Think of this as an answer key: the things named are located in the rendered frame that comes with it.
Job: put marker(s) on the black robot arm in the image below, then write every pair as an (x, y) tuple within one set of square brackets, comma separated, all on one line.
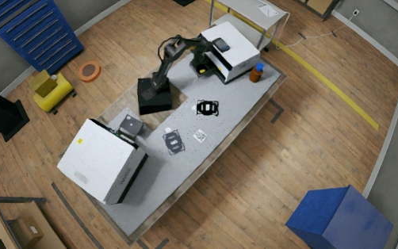
[(171, 53)]

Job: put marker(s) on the brown bottle with blue cap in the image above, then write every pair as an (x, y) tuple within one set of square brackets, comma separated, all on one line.
[(256, 73)]

